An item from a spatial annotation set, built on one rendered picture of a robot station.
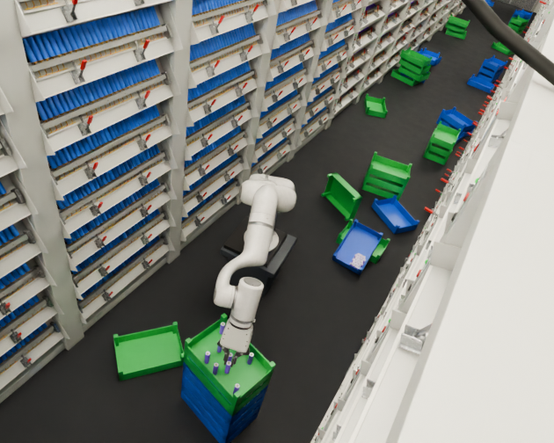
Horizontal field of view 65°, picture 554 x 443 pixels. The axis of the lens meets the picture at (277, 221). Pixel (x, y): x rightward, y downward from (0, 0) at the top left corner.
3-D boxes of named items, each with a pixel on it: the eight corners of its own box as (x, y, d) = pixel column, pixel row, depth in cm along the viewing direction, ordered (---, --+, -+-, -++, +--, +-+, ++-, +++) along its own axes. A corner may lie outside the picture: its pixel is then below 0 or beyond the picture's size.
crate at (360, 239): (360, 275, 275) (361, 271, 268) (331, 259, 281) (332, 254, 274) (381, 238, 286) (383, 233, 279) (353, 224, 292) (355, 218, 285)
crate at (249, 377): (184, 351, 173) (185, 340, 167) (222, 323, 185) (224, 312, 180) (234, 408, 160) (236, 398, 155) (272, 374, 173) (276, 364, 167)
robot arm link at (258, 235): (230, 215, 150) (213, 304, 142) (275, 225, 153) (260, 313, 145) (227, 221, 158) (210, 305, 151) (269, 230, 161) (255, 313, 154)
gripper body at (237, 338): (257, 319, 155) (249, 345, 158) (229, 310, 156) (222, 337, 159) (252, 330, 148) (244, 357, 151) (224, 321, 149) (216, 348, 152)
